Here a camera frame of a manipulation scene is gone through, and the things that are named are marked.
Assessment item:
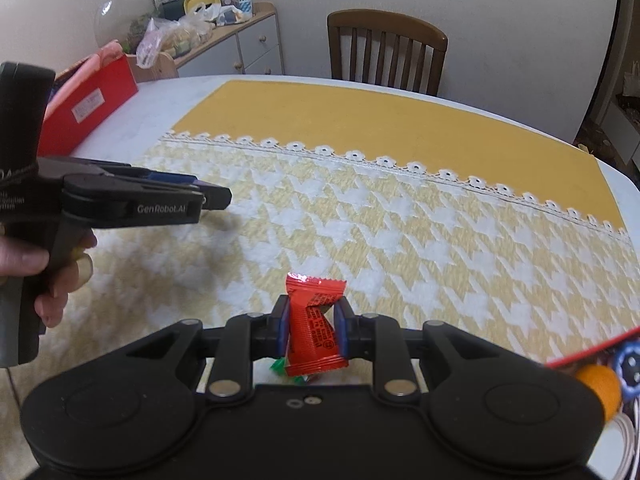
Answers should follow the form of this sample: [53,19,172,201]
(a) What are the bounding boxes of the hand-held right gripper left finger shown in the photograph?
[125,296,291,396]

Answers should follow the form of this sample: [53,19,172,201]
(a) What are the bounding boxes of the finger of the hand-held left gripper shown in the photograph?
[37,157,203,188]
[62,176,232,229]

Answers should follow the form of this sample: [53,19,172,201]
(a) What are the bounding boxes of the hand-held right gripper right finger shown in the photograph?
[332,297,506,396]

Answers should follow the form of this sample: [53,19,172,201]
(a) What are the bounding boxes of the red candy packet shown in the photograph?
[283,271,349,377]

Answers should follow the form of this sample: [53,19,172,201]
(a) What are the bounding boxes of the red tin box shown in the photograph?
[545,325,640,480]

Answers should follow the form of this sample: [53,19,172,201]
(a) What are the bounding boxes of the orange mandarin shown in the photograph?
[574,364,623,424]

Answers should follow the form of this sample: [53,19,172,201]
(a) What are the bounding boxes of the purple blue fidget toy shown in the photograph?
[612,340,640,402]

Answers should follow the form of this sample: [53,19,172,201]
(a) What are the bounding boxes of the white sunglasses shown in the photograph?
[604,400,640,480]

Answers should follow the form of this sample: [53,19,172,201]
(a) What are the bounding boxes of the person's left hand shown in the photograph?
[0,232,98,328]

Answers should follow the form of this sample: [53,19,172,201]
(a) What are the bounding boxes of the green candy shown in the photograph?
[270,357,308,384]

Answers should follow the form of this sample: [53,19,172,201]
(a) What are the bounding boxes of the large red box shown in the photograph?
[37,55,140,159]

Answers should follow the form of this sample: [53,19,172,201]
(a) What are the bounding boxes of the pink cloth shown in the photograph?
[47,40,126,111]

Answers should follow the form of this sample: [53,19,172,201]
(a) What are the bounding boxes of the yellow houndstooth table mat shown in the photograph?
[20,79,640,461]

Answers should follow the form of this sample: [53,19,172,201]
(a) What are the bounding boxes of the wooden rack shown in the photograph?
[125,50,179,82]

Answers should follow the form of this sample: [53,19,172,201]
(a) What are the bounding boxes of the glass dome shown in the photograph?
[92,0,151,52]

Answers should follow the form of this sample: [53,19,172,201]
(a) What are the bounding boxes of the clear plastic bag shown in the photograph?
[136,14,222,69]

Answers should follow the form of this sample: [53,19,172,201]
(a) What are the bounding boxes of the white sideboard with wooden top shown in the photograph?
[125,2,286,84]

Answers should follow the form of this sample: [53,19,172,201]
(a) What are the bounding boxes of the wooden chair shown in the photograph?
[327,9,449,97]

